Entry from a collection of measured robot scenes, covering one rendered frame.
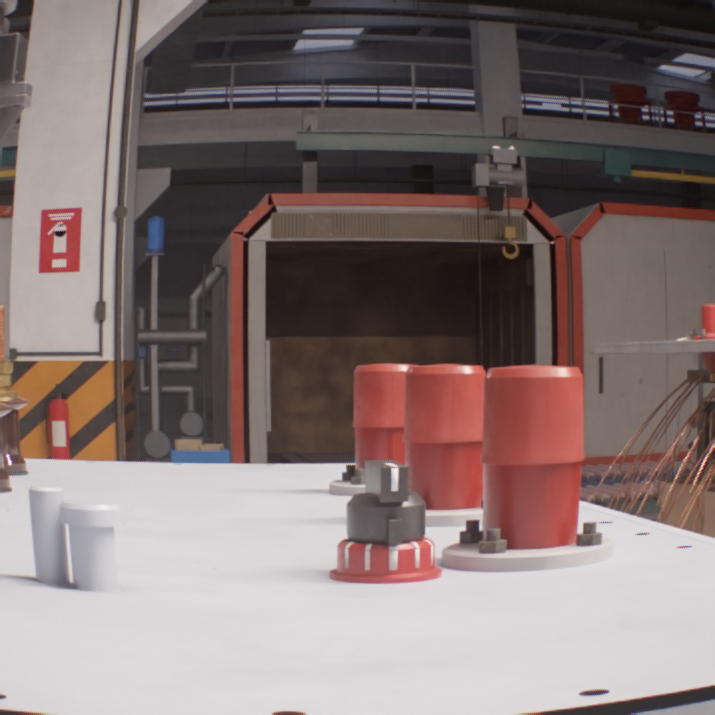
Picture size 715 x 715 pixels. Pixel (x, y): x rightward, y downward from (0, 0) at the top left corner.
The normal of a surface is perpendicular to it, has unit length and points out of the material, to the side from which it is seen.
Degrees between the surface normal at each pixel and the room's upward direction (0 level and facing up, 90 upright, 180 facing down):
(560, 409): 89
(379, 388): 89
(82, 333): 90
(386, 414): 89
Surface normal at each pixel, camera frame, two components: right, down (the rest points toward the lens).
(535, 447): -0.11, -0.03
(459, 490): 0.27, 0.00
